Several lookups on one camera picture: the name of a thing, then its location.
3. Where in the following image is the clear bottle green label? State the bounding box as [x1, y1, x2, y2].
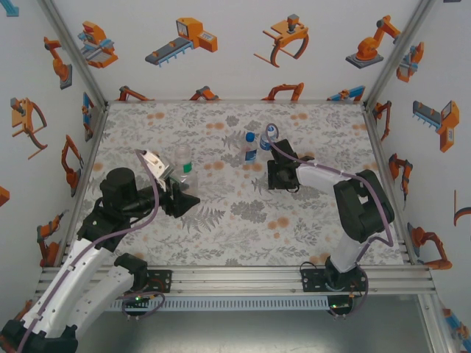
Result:
[171, 144, 200, 196]

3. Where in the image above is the small round bottle blue label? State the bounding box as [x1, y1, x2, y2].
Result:
[258, 124, 277, 153]

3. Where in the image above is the square clear bottle blue label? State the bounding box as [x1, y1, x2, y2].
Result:
[242, 131, 259, 165]

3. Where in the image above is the floral patterned table cover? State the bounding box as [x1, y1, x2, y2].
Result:
[64, 101, 409, 268]

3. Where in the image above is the grey metal sheet panel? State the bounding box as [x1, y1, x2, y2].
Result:
[77, 310, 433, 353]

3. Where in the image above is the aluminium side rail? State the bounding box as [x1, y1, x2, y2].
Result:
[362, 102, 420, 268]
[54, 102, 111, 268]

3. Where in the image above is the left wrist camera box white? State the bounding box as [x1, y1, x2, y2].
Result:
[142, 149, 174, 185]

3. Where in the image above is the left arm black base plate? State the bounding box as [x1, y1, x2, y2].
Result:
[105, 269, 173, 294]

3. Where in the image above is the thin aluminium rail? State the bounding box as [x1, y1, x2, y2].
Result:
[105, 97, 366, 106]

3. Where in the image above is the wide aluminium frame rail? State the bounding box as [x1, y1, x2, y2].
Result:
[35, 265, 437, 298]

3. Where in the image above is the slotted grey cable duct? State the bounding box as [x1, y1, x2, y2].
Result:
[110, 296, 329, 312]

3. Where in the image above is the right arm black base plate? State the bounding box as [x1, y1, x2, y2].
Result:
[300, 268, 371, 293]

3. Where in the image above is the aluminium frame post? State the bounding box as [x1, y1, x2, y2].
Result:
[36, 0, 111, 110]
[362, 0, 437, 110]

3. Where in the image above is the aluminium frame leg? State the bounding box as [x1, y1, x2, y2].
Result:
[417, 293, 459, 353]

